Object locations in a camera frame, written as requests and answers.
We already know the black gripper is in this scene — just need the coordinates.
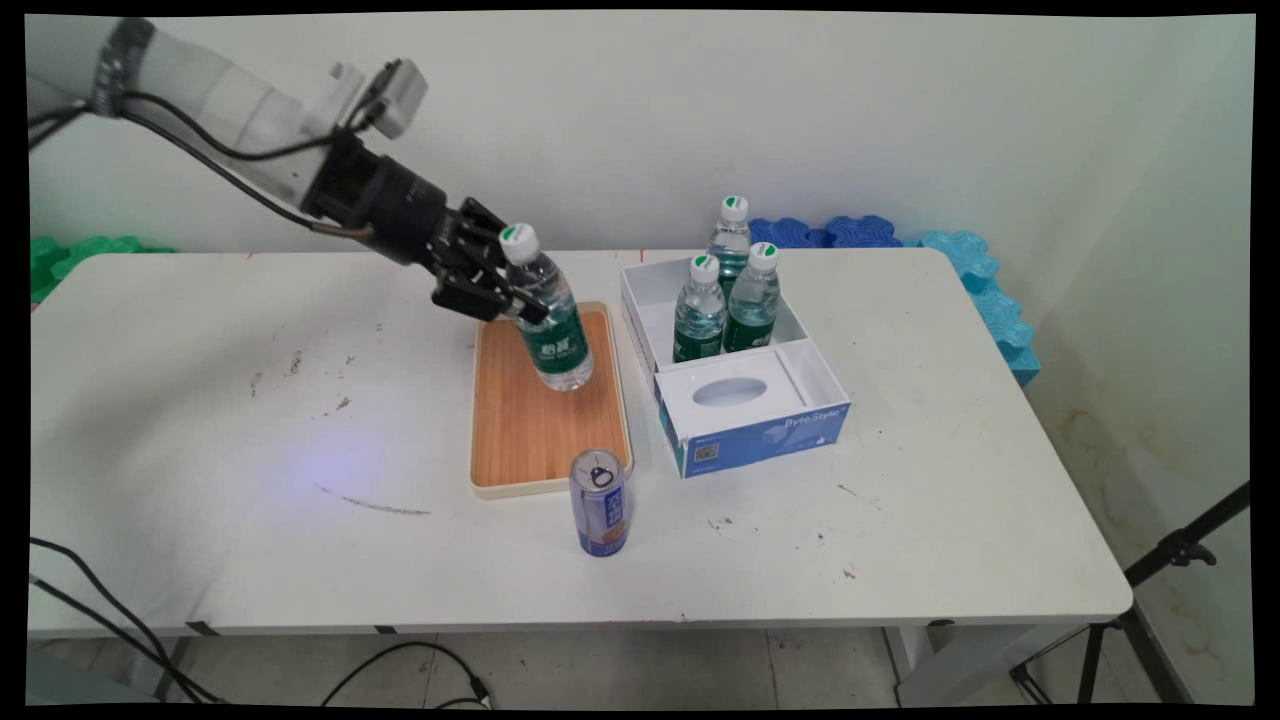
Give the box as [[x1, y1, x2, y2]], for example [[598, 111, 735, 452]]
[[303, 133, 551, 325]]

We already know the clear water bottle green label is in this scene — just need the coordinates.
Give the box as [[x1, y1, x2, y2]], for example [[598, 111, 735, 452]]
[[722, 242, 782, 354], [672, 254, 728, 364], [706, 195, 753, 296], [498, 222, 595, 393]]

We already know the wooden tray with cream rim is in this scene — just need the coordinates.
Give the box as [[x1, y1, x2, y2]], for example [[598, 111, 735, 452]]
[[468, 300, 635, 500]]

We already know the blue and white drink can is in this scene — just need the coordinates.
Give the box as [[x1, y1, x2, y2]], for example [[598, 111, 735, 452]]
[[569, 448, 630, 558]]

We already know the white cardboard box blue print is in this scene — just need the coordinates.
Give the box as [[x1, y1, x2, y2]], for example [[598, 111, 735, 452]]
[[618, 255, 853, 481]]

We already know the green foam mat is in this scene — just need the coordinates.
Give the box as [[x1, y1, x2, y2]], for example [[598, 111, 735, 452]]
[[30, 235, 176, 304]]

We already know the light blue foam mat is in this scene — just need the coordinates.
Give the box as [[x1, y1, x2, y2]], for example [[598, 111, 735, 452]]
[[905, 230, 1001, 293], [965, 280, 1043, 389]]

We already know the white table leg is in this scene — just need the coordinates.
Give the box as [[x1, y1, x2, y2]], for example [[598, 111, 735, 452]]
[[885, 622, 1091, 709]]

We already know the black tripod stand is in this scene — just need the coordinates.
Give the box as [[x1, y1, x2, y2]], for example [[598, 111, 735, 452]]
[[1010, 480, 1253, 706]]

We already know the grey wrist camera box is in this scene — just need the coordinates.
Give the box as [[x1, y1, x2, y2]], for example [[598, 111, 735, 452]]
[[375, 58, 431, 141]]

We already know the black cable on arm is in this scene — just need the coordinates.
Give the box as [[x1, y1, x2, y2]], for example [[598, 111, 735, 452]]
[[28, 105, 379, 241], [28, 60, 401, 163]]

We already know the black floor cable with plug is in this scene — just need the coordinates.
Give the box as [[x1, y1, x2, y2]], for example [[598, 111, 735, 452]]
[[320, 640, 494, 710]]

